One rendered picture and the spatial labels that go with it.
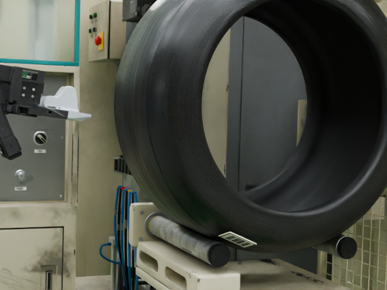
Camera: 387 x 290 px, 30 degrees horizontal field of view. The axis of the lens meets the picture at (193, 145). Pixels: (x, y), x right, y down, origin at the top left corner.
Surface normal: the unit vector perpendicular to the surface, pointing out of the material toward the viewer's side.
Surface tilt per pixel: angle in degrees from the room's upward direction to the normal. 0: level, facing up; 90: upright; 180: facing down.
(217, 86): 90
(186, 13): 65
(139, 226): 90
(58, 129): 90
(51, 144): 90
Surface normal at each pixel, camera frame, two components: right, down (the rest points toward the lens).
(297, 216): 0.36, 0.25
